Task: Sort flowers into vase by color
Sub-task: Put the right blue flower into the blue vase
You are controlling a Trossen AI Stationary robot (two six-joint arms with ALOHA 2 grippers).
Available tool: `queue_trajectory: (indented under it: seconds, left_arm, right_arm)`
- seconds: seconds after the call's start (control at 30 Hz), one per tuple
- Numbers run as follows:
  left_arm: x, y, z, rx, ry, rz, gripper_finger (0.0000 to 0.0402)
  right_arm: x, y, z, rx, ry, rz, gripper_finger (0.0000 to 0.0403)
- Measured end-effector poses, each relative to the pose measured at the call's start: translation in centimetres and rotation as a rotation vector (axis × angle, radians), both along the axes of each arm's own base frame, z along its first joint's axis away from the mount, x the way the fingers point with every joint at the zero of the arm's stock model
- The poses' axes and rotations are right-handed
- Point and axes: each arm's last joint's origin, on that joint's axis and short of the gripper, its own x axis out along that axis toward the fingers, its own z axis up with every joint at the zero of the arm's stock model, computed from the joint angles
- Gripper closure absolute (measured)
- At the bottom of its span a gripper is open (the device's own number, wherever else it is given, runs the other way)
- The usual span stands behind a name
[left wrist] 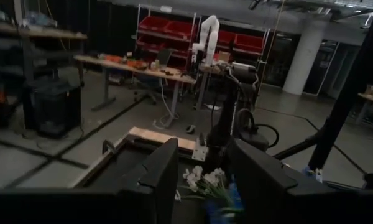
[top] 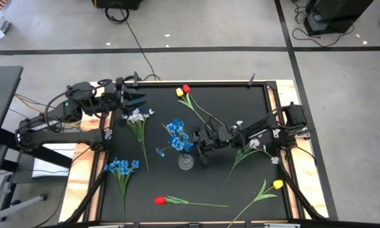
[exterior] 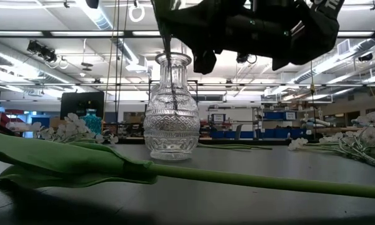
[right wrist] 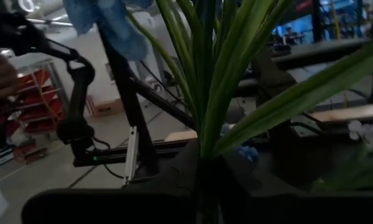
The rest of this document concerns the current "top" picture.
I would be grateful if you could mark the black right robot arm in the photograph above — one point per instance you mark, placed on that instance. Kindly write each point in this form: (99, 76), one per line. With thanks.
(259, 130)

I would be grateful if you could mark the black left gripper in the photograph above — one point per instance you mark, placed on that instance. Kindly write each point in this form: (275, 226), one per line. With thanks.
(117, 95)

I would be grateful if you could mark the yellow artificial tulip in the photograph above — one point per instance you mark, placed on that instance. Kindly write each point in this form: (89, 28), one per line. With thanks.
(278, 184)
(179, 92)

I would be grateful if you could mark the black computer case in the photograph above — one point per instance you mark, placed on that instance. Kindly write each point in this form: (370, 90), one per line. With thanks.
(335, 12)

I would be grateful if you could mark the red artificial tulip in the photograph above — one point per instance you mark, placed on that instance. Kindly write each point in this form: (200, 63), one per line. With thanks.
(186, 88)
(160, 200)

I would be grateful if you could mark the clear cut-glass vase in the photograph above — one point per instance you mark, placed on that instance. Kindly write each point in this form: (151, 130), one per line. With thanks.
(186, 163)

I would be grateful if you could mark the black table frame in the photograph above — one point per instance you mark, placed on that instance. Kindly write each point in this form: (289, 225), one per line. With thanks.
(164, 84)

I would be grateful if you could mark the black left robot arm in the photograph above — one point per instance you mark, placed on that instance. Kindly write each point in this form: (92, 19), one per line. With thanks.
(66, 136)

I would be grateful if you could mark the white paper stack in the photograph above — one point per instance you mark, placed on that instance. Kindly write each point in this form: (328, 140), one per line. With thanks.
(50, 168)

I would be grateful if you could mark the white artificial flower bunch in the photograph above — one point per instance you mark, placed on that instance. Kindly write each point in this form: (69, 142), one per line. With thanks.
(136, 117)
(255, 143)

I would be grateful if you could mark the black equipment box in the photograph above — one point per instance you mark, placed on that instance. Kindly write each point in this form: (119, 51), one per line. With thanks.
(117, 3)

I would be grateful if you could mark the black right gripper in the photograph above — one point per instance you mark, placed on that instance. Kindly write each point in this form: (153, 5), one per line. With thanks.
(210, 139)

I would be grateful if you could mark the blue artificial flower bunch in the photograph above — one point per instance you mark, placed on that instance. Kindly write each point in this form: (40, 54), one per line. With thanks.
(122, 168)
(177, 139)

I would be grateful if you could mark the black desk beam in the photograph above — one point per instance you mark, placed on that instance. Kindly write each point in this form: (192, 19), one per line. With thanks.
(57, 160)

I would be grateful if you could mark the black desk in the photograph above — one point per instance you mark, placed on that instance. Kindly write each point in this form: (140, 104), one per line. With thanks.
(3, 95)

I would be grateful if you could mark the black diagonal frame brace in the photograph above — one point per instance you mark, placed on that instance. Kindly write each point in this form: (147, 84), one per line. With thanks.
(88, 199)
(301, 196)

